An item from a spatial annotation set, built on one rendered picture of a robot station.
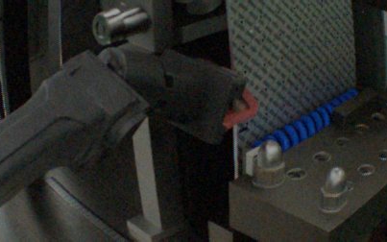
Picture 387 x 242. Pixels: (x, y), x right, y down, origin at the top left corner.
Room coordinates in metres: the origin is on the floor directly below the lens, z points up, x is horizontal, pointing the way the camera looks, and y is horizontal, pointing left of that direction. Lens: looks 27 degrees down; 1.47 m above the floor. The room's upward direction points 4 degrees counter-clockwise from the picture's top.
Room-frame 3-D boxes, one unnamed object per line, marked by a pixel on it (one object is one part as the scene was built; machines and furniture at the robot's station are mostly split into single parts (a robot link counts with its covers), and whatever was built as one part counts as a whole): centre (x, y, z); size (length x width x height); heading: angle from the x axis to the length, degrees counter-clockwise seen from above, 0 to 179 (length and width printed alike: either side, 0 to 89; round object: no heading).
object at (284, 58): (0.83, -0.14, 1.11); 0.23 x 0.01 x 0.18; 128
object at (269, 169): (0.70, -0.07, 1.05); 0.04 x 0.04 x 0.04
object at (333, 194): (0.63, -0.14, 1.05); 0.04 x 0.04 x 0.04
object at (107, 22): (0.78, 0.08, 1.18); 0.04 x 0.02 x 0.04; 38
